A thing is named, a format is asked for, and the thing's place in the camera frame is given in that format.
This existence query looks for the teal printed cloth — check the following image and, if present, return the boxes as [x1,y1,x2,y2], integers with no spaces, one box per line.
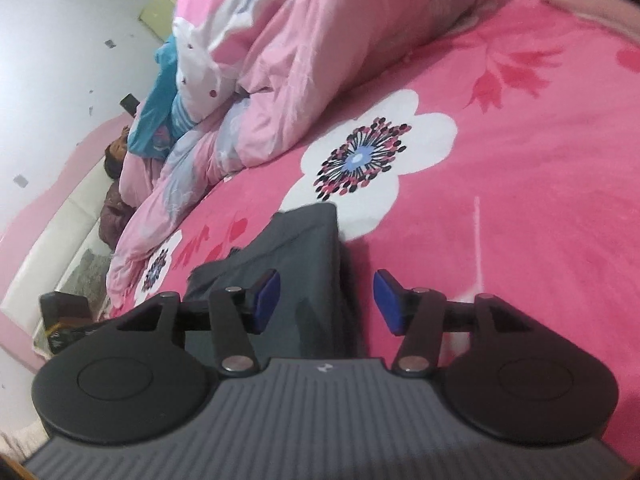
[126,35,201,162]

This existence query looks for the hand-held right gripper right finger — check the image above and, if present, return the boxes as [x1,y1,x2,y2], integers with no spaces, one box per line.
[374,270,536,376]

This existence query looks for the pink and white quilt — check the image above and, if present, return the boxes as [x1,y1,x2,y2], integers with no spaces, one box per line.
[107,0,531,307]

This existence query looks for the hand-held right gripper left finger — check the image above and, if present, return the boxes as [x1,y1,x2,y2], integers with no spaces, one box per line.
[115,269,281,375]

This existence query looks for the pale yellow cabinet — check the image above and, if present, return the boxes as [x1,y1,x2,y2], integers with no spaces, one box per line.
[139,0,202,44]

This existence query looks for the pink floral fleece blanket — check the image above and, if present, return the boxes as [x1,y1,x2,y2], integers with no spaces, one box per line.
[97,0,640,376]

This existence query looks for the sleeping person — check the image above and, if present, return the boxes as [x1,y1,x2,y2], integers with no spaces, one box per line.
[0,112,134,362]

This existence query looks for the grey textured cloth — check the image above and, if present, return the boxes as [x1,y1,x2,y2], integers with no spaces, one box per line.
[62,247,112,322]

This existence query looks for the dark grey pants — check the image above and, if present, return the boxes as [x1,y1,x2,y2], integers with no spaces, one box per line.
[184,202,351,361]

